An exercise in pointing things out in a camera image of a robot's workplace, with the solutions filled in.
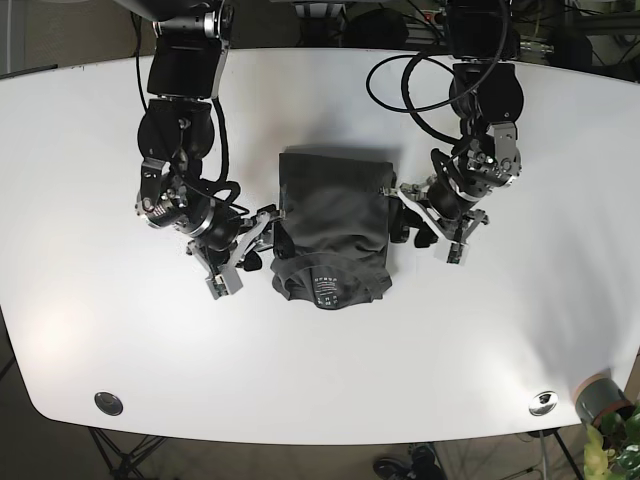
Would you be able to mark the person's dark shoes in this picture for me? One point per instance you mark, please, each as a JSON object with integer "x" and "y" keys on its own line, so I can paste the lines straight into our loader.
{"x": 423, "y": 464}

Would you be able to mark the dark grey T-shirt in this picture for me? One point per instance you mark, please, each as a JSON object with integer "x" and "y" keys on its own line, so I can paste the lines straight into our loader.
{"x": 330, "y": 248}

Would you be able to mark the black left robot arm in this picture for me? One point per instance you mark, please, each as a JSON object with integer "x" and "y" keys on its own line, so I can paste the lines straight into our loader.
{"x": 478, "y": 121}

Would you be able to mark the metal table grommet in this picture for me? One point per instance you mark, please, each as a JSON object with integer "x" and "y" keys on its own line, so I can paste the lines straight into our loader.
{"x": 543, "y": 403}
{"x": 108, "y": 403}

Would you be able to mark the left metal table grommet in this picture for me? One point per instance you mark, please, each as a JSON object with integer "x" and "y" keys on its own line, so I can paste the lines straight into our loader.
{"x": 108, "y": 403}

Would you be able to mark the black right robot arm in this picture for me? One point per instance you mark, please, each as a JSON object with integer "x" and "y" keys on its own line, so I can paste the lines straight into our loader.
{"x": 183, "y": 141}

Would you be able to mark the right metal table grommet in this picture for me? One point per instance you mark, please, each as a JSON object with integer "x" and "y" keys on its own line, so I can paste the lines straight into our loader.
{"x": 543, "y": 403}

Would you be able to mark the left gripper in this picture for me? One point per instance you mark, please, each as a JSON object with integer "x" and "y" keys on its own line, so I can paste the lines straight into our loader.
{"x": 443, "y": 209}

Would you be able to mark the green potted plant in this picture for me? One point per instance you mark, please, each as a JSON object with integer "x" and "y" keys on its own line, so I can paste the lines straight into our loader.
{"x": 612, "y": 449}

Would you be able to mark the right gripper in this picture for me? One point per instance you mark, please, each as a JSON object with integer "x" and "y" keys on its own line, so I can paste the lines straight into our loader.
{"x": 220, "y": 237}

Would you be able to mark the grey plant pot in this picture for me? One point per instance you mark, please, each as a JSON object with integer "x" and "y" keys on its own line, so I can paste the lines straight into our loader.
{"x": 598, "y": 396}

